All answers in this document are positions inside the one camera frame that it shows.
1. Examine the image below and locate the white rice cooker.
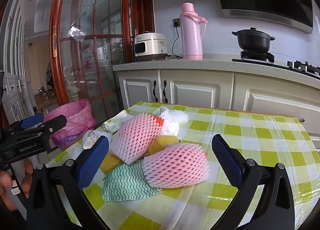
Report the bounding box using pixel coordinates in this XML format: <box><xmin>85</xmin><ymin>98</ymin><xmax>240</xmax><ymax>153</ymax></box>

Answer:
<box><xmin>134</xmin><ymin>32</ymin><xmax>167</xmax><ymax>62</ymax></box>

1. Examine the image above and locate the pink bagged trash bin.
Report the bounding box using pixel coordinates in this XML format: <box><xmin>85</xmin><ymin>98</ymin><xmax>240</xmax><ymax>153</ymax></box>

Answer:
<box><xmin>44</xmin><ymin>99</ymin><xmax>98</xmax><ymax>150</ymax></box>

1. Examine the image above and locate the large white tissue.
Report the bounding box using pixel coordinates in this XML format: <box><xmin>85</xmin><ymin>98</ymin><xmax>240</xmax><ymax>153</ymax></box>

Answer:
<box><xmin>158</xmin><ymin>106</ymin><xmax>180</xmax><ymax>137</ymax></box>

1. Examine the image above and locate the black gas stove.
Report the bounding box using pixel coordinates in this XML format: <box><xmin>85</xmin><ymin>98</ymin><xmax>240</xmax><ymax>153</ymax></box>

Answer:
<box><xmin>232</xmin><ymin>50</ymin><xmax>320</xmax><ymax>78</ymax></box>

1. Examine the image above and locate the green printed paper cup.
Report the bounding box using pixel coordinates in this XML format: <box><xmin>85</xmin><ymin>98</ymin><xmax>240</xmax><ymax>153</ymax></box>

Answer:
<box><xmin>102</xmin><ymin>110</ymin><xmax>130</xmax><ymax>135</ymax></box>

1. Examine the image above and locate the green wavy striped cloth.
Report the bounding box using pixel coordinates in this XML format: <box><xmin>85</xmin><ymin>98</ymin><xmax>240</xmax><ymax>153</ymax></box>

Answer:
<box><xmin>101</xmin><ymin>161</ymin><xmax>162</xmax><ymax>202</ymax></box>

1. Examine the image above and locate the white paper cup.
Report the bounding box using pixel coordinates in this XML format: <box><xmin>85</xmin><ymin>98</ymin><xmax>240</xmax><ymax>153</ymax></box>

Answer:
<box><xmin>82</xmin><ymin>129</ymin><xmax>113</xmax><ymax>150</ymax></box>

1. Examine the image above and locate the white tall cupboard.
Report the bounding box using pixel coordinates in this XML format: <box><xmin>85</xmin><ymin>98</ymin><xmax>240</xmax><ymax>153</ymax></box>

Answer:
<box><xmin>0</xmin><ymin>0</ymin><xmax>35</xmax><ymax>125</ymax></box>

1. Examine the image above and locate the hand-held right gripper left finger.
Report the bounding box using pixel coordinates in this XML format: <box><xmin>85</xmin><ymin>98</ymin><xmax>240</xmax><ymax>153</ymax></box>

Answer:
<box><xmin>26</xmin><ymin>135</ymin><xmax>110</xmax><ymax>230</ymax></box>

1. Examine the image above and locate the wooden glass display cabinet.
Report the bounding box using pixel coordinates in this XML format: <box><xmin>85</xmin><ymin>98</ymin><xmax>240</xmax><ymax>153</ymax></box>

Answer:
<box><xmin>49</xmin><ymin>0</ymin><xmax>133</xmax><ymax>125</ymax></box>

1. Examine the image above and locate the pink foam fruit net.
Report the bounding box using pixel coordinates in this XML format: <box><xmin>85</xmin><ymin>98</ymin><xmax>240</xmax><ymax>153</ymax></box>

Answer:
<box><xmin>110</xmin><ymin>114</ymin><xmax>165</xmax><ymax>165</ymax></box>
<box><xmin>142</xmin><ymin>143</ymin><xmax>210</xmax><ymax>189</ymax></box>

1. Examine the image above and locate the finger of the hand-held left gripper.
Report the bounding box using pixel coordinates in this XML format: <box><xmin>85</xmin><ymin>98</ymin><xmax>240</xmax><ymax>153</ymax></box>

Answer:
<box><xmin>4</xmin><ymin>113</ymin><xmax>43</xmax><ymax>133</ymax></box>
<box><xmin>15</xmin><ymin>115</ymin><xmax>67</xmax><ymax>140</ymax></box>

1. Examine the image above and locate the black cooking pot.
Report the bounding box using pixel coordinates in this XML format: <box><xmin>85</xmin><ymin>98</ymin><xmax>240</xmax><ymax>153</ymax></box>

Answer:
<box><xmin>232</xmin><ymin>27</ymin><xmax>275</xmax><ymax>53</ymax></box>

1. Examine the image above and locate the white cabinet door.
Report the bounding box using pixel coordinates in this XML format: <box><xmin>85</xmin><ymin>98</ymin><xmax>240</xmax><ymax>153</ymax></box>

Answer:
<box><xmin>160</xmin><ymin>70</ymin><xmax>235</xmax><ymax>109</ymax></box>
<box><xmin>122</xmin><ymin>70</ymin><xmax>160</xmax><ymax>110</ymax></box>
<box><xmin>234</xmin><ymin>72</ymin><xmax>320</xmax><ymax>140</ymax></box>

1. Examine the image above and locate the person's left hand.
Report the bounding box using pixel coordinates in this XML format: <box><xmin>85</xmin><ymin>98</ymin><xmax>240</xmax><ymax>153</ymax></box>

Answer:
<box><xmin>0</xmin><ymin>159</ymin><xmax>34</xmax><ymax>212</ymax></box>

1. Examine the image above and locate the pink thermos flask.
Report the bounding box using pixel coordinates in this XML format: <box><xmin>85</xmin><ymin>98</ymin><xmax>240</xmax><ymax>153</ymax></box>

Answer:
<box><xmin>180</xmin><ymin>2</ymin><xmax>208</xmax><ymax>60</ymax></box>

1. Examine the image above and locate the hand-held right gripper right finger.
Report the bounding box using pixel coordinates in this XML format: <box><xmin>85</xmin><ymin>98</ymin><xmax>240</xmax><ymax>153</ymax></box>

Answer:
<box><xmin>211</xmin><ymin>134</ymin><xmax>297</xmax><ymax>230</ymax></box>

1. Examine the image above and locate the black power cable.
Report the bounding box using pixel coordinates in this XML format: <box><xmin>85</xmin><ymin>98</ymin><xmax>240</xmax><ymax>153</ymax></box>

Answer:
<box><xmin>166</xmin><ymin>25</ymin><xmax>183</xmax><ymax>59</ymax></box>

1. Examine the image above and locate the green checkered tablecloth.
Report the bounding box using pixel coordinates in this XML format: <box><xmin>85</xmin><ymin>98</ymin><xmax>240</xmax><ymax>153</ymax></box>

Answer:
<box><xmin>46</xmin><ymin>101</ymin><xmax>320</xmax><ymax>230</ymax></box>

